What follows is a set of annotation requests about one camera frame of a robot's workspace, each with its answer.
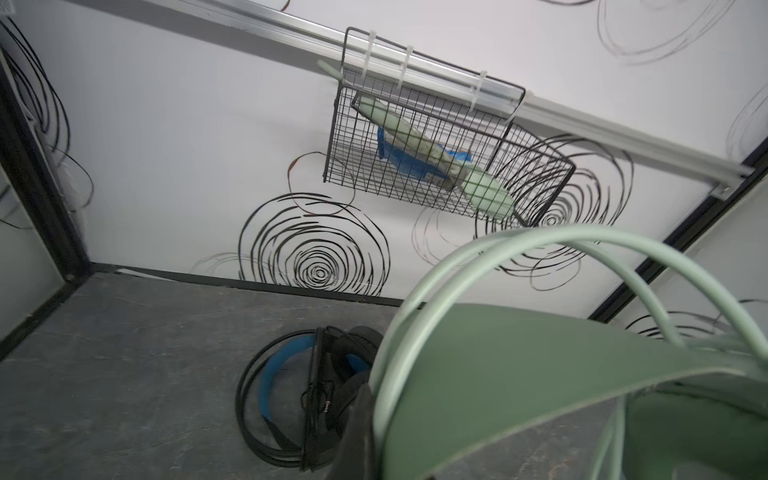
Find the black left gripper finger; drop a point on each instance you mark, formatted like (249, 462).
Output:
(355, 457)

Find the black gaming headphones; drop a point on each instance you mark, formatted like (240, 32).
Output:
(340, 363)

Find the mint green headphones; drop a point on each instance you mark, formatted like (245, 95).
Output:
(451, 378)

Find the blue item in basket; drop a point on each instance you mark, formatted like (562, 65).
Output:
(413, 154)

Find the black wire basket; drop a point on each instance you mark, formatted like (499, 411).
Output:
(534, 172)

